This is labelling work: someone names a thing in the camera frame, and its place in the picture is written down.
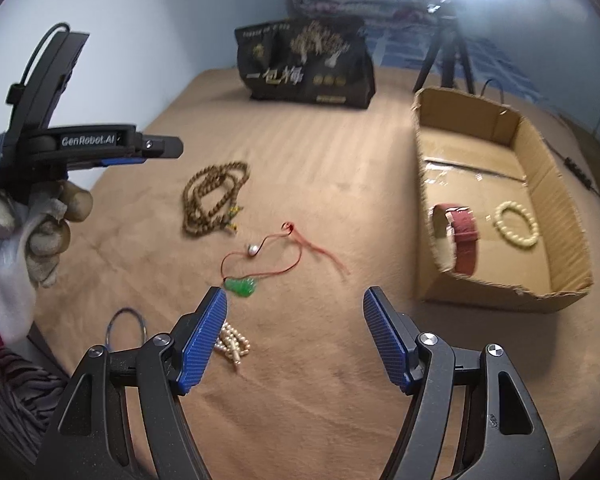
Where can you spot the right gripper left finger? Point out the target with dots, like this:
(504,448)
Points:
(89,434)

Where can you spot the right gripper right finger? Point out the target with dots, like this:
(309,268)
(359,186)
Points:
(502,435)

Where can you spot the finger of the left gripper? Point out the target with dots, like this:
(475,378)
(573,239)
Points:
(167,147)

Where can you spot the red strap wristwatch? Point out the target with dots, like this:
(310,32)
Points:
(455,238)

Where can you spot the gloved left hand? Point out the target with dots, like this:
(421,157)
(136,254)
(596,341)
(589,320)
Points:
(32,238)

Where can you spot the brown bed blanket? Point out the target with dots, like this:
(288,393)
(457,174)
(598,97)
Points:
(312,400)

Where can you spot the black snack bag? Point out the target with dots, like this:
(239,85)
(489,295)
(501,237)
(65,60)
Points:
(307,60)

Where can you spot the cardboard box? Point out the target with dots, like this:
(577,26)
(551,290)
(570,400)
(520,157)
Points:
(532,251)

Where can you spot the black tripod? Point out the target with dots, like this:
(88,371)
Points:
(449,43)

